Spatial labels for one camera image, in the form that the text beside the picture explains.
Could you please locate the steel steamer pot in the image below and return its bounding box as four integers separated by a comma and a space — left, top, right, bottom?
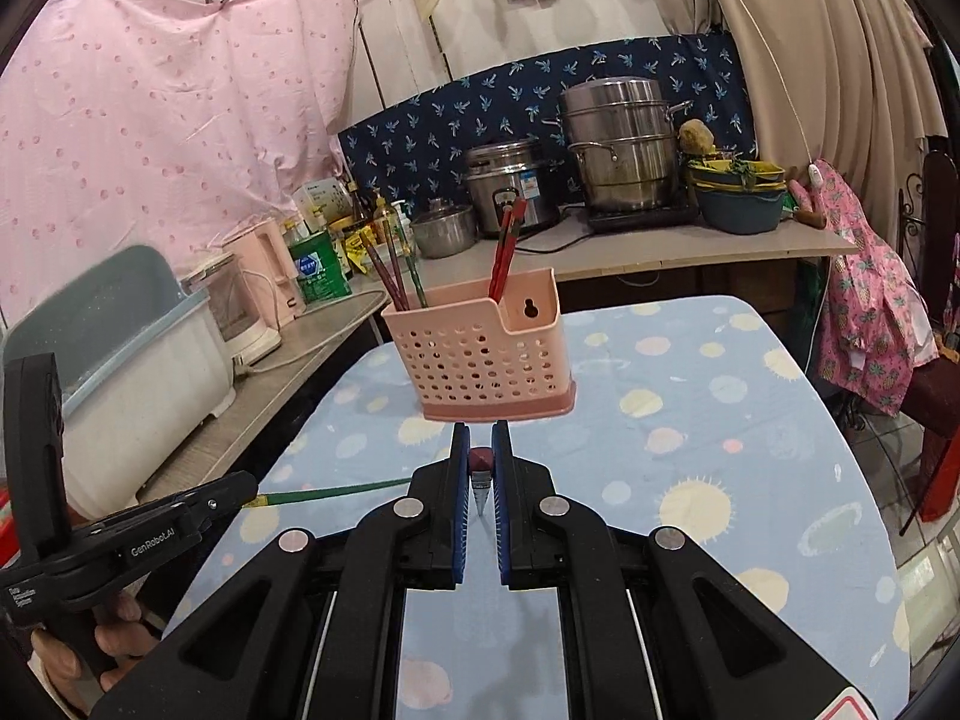
553, 76, 695, 215

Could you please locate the pink perforated utensil basket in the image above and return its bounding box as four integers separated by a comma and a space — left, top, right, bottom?
380, 267, 581, 423

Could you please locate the navy floral cloth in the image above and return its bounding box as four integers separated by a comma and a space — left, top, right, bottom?
337, 34, 760, 220

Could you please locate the yellow packet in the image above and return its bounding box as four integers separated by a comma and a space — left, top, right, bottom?
329, 217, 377, 276

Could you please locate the green tin can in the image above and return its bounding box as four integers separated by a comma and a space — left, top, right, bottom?
283, 228, 353, 307

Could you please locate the red bag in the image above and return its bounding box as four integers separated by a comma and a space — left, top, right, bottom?
918, 456, 960, 527

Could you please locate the blue plastic basin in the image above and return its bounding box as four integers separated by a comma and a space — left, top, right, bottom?
693, 183, 789, 236

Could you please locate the white carton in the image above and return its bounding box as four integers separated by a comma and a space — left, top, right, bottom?
290, 178, 350, 234

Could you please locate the dark wooden chair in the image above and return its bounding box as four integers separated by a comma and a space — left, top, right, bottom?
895, 148, 960, 467

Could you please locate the beige curtain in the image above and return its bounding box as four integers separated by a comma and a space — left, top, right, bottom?
637, 0, 952, 316

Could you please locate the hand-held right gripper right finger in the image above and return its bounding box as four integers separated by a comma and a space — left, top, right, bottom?
491, 418, 863, 720

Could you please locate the white countertop appliance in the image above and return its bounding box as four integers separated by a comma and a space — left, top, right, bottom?
178, 250, 285, 374

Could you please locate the small steel lidded pot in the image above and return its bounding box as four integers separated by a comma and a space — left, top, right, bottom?
409, 198, 482, 260

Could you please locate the blue planet print tablecloth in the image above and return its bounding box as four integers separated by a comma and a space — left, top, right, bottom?
161, 294, 914, 720

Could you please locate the yellow plastic basin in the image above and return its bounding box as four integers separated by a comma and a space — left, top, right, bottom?
683, 157, 789, 193

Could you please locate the person's left hand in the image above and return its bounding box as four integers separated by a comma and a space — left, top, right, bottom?
28, 594, 164, 715

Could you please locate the brown handled tool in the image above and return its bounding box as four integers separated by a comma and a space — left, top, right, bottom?
786, 178, 828, 231

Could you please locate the white dish cabinet grey lid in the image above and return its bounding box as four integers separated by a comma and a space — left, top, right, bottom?
0, 243, 236, 520

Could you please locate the black induction cooker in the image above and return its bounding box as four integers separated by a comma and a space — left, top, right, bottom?
584, 202, 703, 234

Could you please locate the brown loofah sponge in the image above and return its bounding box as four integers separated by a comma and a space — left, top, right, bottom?
676, 118, 716, 159

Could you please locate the steel rice cooker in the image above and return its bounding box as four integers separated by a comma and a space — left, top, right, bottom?
460, 138, 564, 238

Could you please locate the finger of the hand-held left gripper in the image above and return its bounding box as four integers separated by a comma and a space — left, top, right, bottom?
70, 470, 261, 580

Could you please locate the pink electric kettle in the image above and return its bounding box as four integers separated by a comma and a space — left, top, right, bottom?
223, 217, 306, 320

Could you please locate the pink dotted curtain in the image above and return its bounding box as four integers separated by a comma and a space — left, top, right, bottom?
0, 0, 362, 320

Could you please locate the pink pineapple print garment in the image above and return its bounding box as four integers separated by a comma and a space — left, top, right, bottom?
812, 158, 943, 419

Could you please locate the white cord with switch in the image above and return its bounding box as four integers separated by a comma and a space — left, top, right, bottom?
696, 0, 827, 190

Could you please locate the grey side counter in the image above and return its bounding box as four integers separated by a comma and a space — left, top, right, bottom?
133, 288, 392, 505

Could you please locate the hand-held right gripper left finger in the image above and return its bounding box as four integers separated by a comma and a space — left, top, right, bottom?
75, 422, 473, 720

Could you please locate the wooden shelf board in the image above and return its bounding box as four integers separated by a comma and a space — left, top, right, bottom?
415, 205, 861, 287

